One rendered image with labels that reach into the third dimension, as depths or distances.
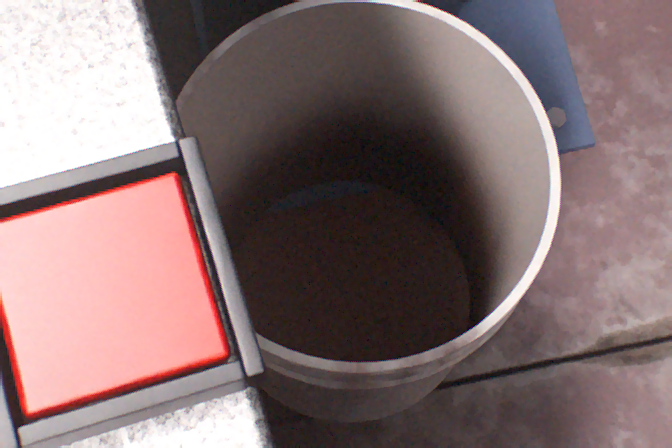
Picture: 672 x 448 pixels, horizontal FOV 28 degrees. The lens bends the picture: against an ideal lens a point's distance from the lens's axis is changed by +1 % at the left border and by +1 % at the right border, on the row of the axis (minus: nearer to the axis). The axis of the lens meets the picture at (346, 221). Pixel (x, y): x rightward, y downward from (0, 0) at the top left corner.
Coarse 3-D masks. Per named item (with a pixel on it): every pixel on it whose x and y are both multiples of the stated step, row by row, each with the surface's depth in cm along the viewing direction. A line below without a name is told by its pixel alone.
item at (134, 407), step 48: (192, 144) 40; (0, 192) 39; (48, 192) 40; (96, 192) 41; (240, 288) 39; (0, 336) 39; (240, 336) 38; (0, 384) 38; (192, 384) 38; (240, 384) 38; (0, 432) 37; (48, 432) 37; (96, 432) 38
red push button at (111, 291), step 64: (128, 192) 40; (0, 256) 39; (64, 256) 39; (128, 256) 39; (192, 256) 39; (64, 320) 39; (128, 320) 39; (192, 320) 39; (64, 384) 38; (128, 384) 38
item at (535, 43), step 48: (192, 0) 143; (240, 0) 132; (288, 0) 134; (432, 0) 124; (480, 0) 144; (528, 0) 144; (528, 48) 142; (576, 96) 141; (576, 144) 139; (336, 192) 137
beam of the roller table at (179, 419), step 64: (0, 0) 43; (64, 0) 43; (128, 0) 43; (0, 64) 42; (64, 64) 43; (128, 64) 43; (0, 128) 42; (64, 128) 42; (128, 128) 42; (192, 192) 41
